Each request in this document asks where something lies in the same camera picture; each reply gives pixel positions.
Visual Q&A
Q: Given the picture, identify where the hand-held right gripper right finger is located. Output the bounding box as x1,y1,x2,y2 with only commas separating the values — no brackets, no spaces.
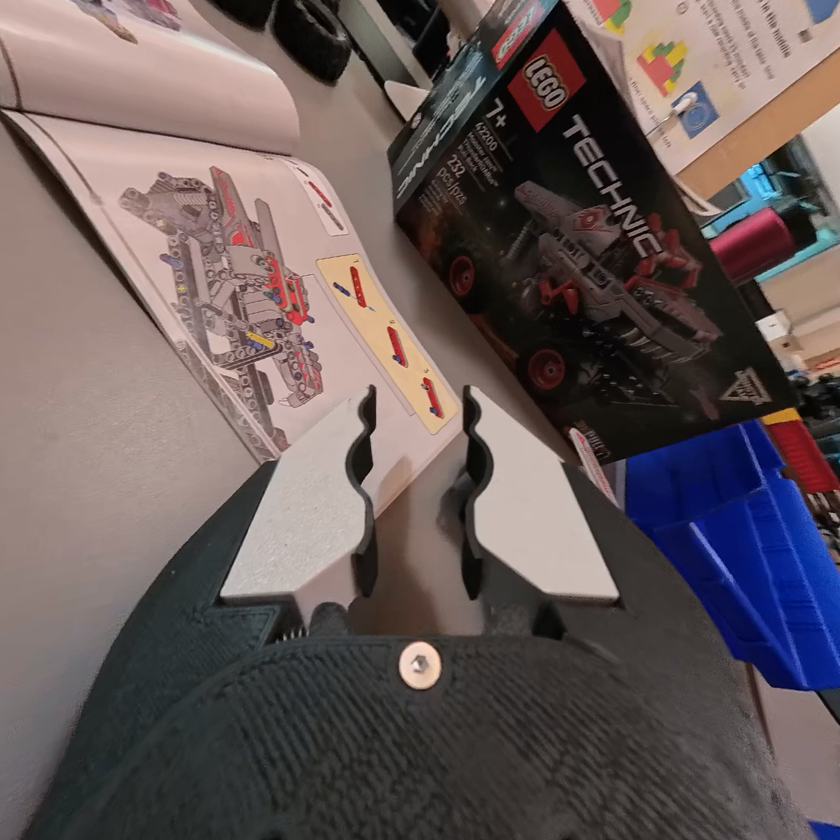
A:
461,385,622,605

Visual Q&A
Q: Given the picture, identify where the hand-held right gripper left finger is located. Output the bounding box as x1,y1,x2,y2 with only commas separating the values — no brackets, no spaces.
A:
218,385,380,611

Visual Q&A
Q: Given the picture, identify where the grey desk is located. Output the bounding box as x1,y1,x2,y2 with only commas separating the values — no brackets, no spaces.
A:
0,0,840,828

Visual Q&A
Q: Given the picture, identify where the blue plastic bin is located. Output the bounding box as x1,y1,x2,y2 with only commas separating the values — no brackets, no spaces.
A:
623,420,840,691

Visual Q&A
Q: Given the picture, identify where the black toy set box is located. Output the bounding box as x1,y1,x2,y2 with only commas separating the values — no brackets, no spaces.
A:
387,0,798,467

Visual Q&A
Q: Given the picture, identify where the red bin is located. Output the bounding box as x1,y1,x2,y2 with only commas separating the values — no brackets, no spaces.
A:
761,407,840,494

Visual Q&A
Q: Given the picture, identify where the maroon cylinder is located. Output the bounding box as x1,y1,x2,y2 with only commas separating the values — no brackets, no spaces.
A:
710,209,798,284

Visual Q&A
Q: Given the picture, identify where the brown board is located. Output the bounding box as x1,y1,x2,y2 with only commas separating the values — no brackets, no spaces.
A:
676,62,840,201

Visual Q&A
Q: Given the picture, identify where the open instruction booklet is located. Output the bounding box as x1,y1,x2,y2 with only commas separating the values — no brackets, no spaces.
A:
0,0,463,463

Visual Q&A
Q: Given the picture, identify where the wall poster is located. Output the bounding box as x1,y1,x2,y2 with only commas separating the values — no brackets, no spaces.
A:
564,0,840,173

